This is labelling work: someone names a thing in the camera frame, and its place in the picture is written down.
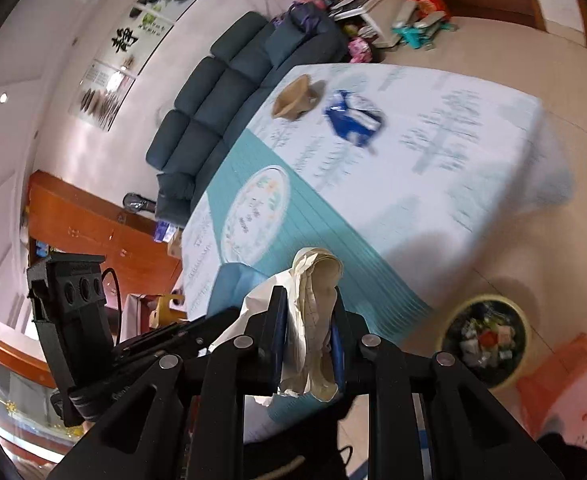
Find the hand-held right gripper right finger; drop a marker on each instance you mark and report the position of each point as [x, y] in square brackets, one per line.
[338, 360]

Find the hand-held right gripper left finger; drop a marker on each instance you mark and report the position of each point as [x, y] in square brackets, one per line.
[279, 350]

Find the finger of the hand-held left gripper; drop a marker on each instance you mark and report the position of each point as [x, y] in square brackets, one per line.
[198, 325]
[163, 347]

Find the beige white paper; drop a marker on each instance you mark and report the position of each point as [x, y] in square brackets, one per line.
[308, 310]

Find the dark round trash bin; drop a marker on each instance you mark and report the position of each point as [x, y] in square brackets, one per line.
[456, 350]

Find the yellow plastic stool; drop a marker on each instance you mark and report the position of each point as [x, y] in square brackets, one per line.
[166, 310]

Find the brown cardboard box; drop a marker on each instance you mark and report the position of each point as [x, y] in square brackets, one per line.
[176, 245]

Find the wooden wardrobe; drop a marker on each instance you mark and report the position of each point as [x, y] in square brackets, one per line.
[98, 230]

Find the blue white carton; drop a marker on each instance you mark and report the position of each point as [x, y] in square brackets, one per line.
[164, 231]

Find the wooden glass display cabinet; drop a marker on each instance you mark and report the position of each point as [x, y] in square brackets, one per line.
[13, 390]

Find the round floral plate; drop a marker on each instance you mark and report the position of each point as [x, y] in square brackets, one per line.
[256, 215]

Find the black floor fan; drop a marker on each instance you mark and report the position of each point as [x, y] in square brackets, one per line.
[136, 202]

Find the dark blue sofa cushion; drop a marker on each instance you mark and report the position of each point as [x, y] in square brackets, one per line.
[173, 190]
[281, 45]

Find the orange plastic stool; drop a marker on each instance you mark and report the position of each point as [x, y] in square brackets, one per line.
[563, 385]

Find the table with teal cloth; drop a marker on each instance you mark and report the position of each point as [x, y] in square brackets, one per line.
[448, 160]

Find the dark blue sofa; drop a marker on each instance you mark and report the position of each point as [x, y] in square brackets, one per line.
[223, 90]

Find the blue white snack packet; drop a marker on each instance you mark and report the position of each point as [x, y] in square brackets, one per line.
[353, 120]

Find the pink bag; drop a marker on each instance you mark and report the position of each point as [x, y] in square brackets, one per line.
[359, 49]

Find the purple bag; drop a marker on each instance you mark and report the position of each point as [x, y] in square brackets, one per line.
[303, 15]

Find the teal grey stepper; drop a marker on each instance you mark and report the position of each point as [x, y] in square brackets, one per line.
[418, 30]

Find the white low cabinet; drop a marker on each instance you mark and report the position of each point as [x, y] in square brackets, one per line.
[378, 15]

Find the glass wall painting panels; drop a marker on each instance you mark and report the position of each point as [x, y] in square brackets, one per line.
[138, 35]

